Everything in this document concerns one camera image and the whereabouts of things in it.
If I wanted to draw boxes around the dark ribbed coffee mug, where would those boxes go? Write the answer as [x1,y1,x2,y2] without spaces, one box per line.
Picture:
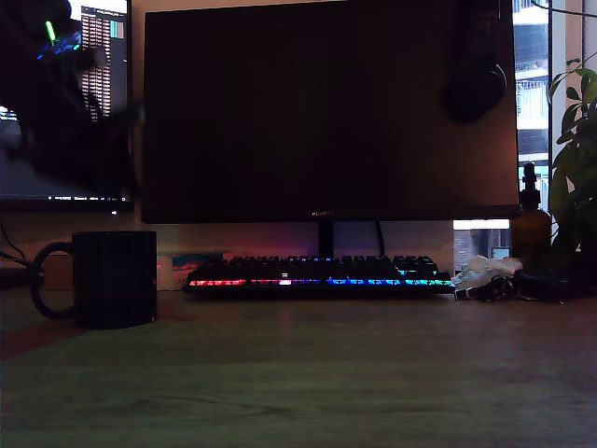
[30,231,159,330]

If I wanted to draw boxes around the lit computer monitor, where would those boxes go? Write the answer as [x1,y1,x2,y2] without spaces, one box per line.
[0,0,135,214]

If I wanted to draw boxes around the black monitor foot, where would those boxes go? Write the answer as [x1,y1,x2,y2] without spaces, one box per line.
[0,269,44,289]

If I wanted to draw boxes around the white box with printed picture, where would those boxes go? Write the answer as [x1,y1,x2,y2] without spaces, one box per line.
[171,252,226,288]

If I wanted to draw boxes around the large dark computer monitor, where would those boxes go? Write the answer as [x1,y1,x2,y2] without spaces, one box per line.
[141,0,521,260]

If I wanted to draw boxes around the backlit black mechanical keyboard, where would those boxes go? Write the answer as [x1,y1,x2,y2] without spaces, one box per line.
[181,254,457,296]

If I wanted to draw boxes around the black headphones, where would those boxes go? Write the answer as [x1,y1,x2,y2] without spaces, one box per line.
[441,0,508,124]

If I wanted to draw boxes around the crumpled white tissue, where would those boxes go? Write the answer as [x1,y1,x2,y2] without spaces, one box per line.
[450,255,524,294]

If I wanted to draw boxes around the black key bunch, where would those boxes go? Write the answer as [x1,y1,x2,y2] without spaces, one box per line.
[454,273,520,303]

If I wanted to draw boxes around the amber glass pump bottle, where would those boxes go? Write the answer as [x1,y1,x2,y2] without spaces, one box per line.
[511,161,553,262]

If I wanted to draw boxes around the black pouch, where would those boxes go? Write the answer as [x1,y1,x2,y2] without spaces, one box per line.
[511,268,587,303]

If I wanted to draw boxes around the green leafy house plant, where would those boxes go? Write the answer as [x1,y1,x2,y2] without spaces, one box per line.
[530,0,597,270]

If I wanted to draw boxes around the black monitor power cable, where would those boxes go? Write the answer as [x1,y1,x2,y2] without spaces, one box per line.
[374,221,389,259]

